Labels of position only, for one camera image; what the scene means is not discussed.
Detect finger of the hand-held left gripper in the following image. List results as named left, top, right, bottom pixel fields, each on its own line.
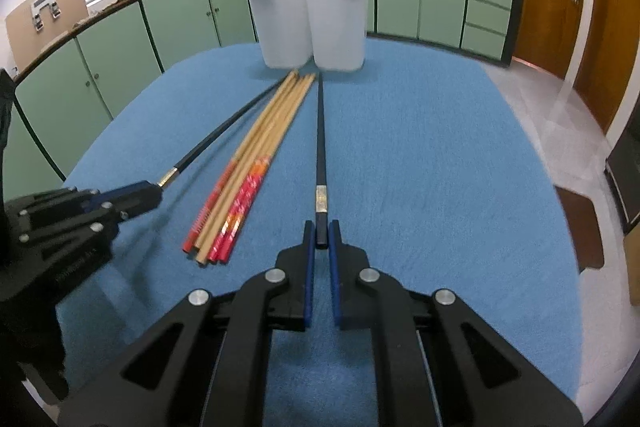
left=5, top=179, right=161, bottom=214
left=17, top=188, right=165, bottom=258

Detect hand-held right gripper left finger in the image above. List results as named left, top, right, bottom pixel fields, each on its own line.
left=59, top=221, right=317, bottom=427

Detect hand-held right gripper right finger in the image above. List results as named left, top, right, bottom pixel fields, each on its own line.
left=327, top=219, right=585, bottom=427

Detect black chopstick with metal band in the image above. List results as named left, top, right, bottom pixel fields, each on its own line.
left=157, top=77, right=291, bottom=188
left=314, top=74, right=331, bottom=250

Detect bundle of wooden chopsticks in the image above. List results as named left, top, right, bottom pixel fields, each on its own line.
left=181, top=69, right=318, bottom=268

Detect translucent white plastic cup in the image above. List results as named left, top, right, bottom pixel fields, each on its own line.
left=247, top=0, right=313, bottom=68
left=304, top=0, right=368, bottom=72

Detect person's left hand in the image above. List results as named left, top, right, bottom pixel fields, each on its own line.
left=0, top=301, right=69, bottom=403

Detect green base kitchen cabinets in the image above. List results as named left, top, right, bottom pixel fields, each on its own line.
left=0, top=0, right=526, bottom=208

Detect blue tablecloth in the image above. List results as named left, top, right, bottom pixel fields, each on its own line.
left=55, top=42, right=583, bottom=427

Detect brown cardboard board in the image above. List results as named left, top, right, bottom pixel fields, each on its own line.
left=5, top=0, right=91, bottom=65

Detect black appliance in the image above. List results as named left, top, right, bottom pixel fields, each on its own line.
left=605, top=107, right=640, bottom=235

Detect white bracket holder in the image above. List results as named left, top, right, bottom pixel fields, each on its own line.
left=30, top=0, right=62, bottom=32

